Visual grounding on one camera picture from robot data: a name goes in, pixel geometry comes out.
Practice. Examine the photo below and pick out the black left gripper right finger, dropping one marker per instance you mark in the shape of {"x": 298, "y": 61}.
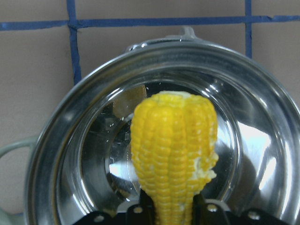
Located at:
{"x": 215, "y": 212}

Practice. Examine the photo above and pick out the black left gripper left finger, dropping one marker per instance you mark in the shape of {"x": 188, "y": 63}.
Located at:
{"x": 142, "y": 213}

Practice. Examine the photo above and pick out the yellow corn cob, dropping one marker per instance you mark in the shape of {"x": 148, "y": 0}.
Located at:
{"x": 173, "y": 136}

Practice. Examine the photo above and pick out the grey-green cooking pot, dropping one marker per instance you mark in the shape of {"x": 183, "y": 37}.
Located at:
{"x": 81, "y": 162}

